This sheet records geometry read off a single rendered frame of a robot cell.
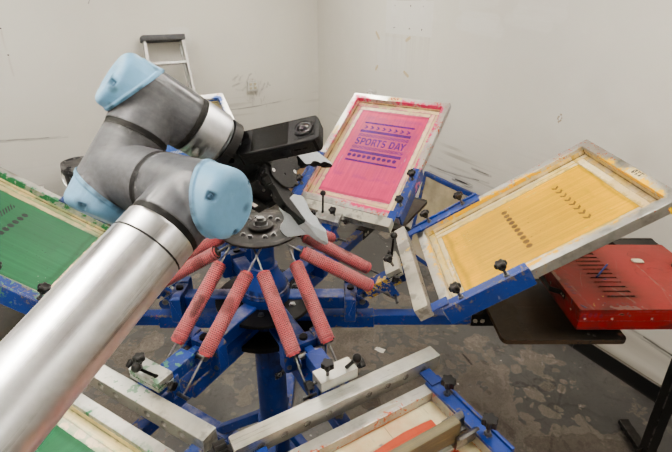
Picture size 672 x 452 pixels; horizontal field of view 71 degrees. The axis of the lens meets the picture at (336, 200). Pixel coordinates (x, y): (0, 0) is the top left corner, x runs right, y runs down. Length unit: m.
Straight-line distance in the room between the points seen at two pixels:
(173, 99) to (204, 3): 4.35
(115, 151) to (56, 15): 4.21
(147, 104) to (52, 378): 0.31
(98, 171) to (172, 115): 0.11
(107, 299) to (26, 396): 0.08
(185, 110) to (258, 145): 0.10
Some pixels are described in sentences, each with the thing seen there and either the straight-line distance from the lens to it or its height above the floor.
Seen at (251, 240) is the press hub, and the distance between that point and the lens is 1.67.
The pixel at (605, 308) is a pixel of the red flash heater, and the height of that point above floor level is 1.10.
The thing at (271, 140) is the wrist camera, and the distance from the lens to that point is 0.63.
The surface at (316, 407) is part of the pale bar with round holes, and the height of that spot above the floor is 1.04.
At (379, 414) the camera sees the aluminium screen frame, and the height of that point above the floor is 0.99.
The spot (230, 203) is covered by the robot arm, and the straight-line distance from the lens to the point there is 0.47.
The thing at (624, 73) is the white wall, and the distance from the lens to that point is 2.92.
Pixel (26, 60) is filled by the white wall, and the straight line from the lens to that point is 4.78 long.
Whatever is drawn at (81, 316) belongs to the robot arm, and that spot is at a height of 1.86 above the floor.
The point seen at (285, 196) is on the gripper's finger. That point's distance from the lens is 0.65.
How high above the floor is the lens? 2.10
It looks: 24 degrees down
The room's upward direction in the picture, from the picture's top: straight up
